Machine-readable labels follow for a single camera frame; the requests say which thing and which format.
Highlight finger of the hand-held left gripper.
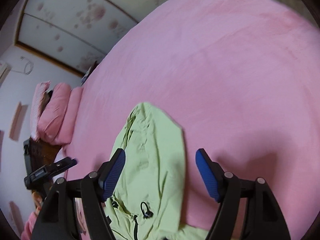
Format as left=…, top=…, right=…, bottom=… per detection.
left=46, top=157, right=78, bottom=174

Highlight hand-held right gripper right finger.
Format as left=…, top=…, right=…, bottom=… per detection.
left=195, top=148, right=292, bottom=240

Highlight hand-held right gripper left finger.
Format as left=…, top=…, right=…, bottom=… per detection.
left=30, top=148, right=126, bottom=240

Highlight green and black hooded jacket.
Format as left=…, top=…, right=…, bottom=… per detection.
left=102, top=102, right=210, bottom=240

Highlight person's left forearm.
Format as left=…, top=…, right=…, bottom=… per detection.
left=21, top=211, right=40, bottom=240

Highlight person's left hand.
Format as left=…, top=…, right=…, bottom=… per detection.
left=32, top=191, right=50, bottom=217

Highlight dark wooden headboard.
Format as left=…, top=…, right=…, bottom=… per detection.
left=24, top=136, right=62, bottom=170

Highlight pink pillows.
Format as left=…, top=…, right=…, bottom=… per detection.
left=37, top=82, right=84, bottom=145

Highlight pink pillow with lace trim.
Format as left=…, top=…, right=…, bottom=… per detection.
left=30, top=81, right=52, bottom=140

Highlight pink bed blanket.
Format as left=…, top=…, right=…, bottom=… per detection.
left=56, top=0, right=320, bottom=240

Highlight floral sliding-door wardrobe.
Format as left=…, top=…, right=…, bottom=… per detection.
left=15, top=0, right=185, bottom=78

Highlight pink wall strip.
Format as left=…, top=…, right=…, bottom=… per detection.
left=9, top=201, right=25, bottom=230
left=9, top=102, right=28, bottom=140

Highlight white wall cable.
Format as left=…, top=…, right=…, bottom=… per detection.
left=12, top=56, right=34, bottom=75

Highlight white wall appliance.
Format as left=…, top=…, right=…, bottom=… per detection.
left=0, top=62, right=12, bottom=80

